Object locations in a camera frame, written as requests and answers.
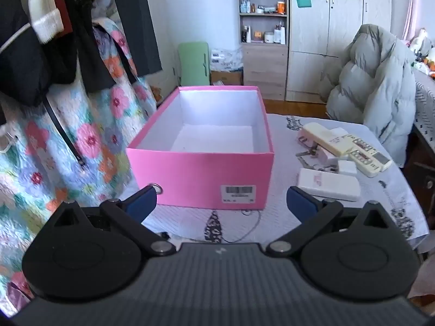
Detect white remote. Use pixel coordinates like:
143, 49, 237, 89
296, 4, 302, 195
296, 168, 361, 202

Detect dark hanging clothes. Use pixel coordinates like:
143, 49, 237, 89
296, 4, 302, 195
1, 0, 162, 107

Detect wooden shelf cabinet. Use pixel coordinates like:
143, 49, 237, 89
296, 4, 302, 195
238, 0, 290, 100

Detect silver key bunch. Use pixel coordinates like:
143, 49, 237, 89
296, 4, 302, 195
298, 157, 338, 173
296, 144, 319, 158

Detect grey puffer jacket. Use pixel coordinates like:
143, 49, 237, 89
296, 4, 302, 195
319, 24, 416, 167

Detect cream remote with display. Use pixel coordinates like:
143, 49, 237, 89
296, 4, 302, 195
349, 149, 380, 178

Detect green folding table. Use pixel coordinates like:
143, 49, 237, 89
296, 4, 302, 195
178, 42, 210, 86

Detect floral quilt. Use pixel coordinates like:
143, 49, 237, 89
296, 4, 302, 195
1, 18, 157, 316

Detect light wooden wardrobe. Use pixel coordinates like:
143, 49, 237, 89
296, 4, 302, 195
285, 0, 392, 103

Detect pink shoe box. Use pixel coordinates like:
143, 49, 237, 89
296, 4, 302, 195
126, 86, 274, 210

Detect cream remote back up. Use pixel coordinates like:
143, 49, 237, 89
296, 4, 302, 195
302, 122, 353, 157

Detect white patterned tablecloth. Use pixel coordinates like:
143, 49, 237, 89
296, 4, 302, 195
142, 115, 429, 247

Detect black strap with buckle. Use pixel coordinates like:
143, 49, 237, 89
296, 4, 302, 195
43, 98, 86, 167

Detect cardboard box on floor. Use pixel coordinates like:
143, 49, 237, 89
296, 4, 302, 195
210, 71, 243, 85

